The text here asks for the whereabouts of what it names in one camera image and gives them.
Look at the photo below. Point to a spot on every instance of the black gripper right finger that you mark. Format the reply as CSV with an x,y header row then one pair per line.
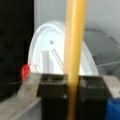
x,y
93,98

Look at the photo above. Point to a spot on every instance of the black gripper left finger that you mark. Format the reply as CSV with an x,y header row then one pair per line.
x,y
54,93

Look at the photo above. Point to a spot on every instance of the yellow cheese slice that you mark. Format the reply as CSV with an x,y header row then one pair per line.
x,y
75,21

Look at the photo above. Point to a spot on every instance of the red tomato slice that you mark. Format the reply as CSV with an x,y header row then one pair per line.
x,y
25,71

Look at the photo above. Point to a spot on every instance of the white round divided tray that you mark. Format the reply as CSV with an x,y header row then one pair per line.
x,y
46,51

